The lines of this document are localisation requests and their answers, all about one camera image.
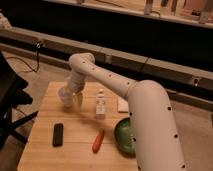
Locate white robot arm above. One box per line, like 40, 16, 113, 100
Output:
68, 53, 187, 171

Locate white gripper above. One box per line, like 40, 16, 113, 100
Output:
67, 75, 85, 107

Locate white rectangular block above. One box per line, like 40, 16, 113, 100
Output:
117, 97, 128, 113

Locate black rectangular remote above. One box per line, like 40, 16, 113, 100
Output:
53, 123, 63, 147

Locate orange carrot toy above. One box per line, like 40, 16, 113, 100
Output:
92, 130, 105, 153

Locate green ceramic bowl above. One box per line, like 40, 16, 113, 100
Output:
114, 117, 135, 156

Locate black chair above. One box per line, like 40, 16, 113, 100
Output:
0, 51, 38, 150

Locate black cable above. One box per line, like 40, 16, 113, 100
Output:
4, 39, 45, 75

